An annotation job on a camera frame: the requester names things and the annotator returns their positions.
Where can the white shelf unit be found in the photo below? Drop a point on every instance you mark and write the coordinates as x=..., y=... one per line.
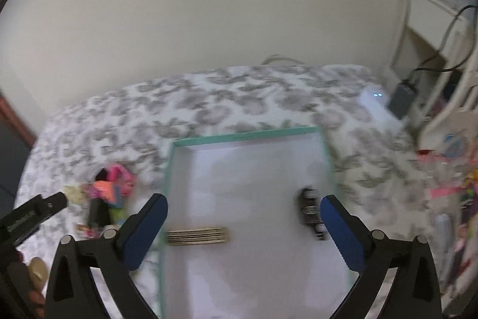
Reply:
x=422, y=5

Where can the cream hair claw clip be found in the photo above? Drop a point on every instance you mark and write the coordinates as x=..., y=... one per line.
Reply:
x=74, y=194

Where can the dark grey power bank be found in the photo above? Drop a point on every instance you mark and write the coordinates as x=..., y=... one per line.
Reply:
x=401, y=98

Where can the green-rimmed white box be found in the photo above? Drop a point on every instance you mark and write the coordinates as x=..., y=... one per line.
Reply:
x=254, y=184

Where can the brown dog toy figure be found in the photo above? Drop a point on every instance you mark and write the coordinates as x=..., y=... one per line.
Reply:
x=86, y=230

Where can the dark wooden furniture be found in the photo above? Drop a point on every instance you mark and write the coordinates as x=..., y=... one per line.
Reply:
x=11, y=139

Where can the person's left hand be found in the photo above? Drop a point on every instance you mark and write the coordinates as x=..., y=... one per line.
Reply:
x=36, y=298

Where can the white device with lights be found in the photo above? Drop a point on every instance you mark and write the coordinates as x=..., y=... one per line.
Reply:
x=373, y=100

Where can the clear jar of colourful items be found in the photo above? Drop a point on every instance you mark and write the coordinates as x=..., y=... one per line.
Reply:
x=455, y=214

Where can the grey floral blanket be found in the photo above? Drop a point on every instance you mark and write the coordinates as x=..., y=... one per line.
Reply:
x=224, y=98

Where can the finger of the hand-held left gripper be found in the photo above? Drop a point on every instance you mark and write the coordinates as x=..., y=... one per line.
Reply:
x=52, y=205

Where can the black toy car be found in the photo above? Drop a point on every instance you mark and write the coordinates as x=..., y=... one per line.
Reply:
x=310, y=214

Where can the black gold patterned bar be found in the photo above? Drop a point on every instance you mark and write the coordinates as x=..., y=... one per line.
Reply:
x=196, y=236

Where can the orange and blue toy knife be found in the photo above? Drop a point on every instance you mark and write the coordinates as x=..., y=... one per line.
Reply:
x=106, y=192

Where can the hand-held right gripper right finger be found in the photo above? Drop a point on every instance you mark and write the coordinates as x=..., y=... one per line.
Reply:
x=341, y=233

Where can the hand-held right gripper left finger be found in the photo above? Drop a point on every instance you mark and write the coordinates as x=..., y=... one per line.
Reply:
x=145, y=229

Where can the white curved chair frame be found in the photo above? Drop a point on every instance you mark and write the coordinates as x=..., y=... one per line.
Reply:
x=440, y=119

